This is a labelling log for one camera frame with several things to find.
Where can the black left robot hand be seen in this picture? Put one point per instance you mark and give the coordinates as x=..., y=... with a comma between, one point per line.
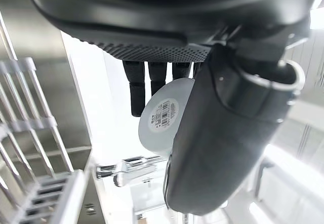
x=192, y=137

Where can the white cup with barcode sticker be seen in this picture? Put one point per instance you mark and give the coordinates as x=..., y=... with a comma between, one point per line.
x=162, y=122

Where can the chrome sink faucet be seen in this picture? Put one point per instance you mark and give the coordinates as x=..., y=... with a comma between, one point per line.
x=126, y=170

